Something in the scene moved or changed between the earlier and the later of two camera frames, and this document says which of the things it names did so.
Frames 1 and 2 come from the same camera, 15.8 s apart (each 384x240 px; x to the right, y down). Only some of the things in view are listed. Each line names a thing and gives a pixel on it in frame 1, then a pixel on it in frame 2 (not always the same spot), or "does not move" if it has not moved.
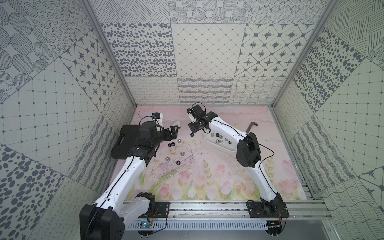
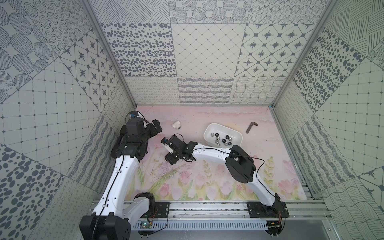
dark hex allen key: [250, 126] does not move
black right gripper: [193, 128] → [169, 159]
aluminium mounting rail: [238, 210] does not move
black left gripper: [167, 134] → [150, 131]
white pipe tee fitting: [177, 123] does not move
